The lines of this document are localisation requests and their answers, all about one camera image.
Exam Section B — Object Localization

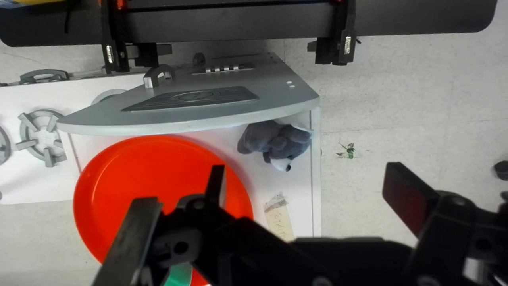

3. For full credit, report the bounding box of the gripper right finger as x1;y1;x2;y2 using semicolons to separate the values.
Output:
383;160;442;249

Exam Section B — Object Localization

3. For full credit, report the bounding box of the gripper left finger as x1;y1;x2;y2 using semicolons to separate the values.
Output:
92;196;164;286

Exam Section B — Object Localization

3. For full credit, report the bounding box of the grey plush bear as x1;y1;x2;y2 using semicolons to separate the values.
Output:
235;118;313;172

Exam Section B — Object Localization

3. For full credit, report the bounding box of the red plastic bowl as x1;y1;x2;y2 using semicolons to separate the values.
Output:
72;133;256;286

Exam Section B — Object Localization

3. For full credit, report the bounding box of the small green floor scrap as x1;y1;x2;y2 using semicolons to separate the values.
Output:
337;141;357;160

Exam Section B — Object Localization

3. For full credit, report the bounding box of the white toy kitchen cabinet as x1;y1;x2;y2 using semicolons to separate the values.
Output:
0;69;324;239

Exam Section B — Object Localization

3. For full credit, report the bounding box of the clear tape strip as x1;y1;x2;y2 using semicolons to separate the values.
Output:
262;190;299;242

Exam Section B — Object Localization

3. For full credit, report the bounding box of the grey toy faucet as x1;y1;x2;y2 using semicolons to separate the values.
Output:
141;61;178;90

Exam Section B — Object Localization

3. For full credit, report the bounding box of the black perforated breadboard table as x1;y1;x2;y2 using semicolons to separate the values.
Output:
0;0;499;47

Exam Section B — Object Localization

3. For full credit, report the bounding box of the grey oven door handle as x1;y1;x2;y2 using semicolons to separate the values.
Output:
18;68;73;85

